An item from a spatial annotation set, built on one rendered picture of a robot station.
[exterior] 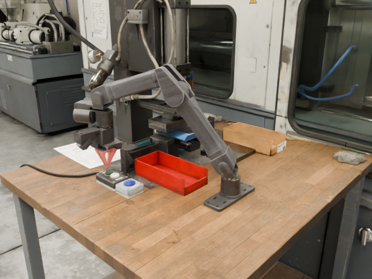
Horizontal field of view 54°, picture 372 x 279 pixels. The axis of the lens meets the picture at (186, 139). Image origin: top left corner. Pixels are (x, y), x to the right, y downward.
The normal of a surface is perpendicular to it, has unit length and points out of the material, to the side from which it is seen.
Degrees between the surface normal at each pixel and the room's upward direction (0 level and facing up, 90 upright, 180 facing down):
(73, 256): 0
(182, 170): 90
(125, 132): 90
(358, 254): 90
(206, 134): 88
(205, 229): 0
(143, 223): 0
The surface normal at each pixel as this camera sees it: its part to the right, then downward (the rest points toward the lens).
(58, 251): 0.00, -0.94
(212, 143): -0.29, 0.19
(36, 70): 0.69, 0.25
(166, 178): -0.68, 0.25
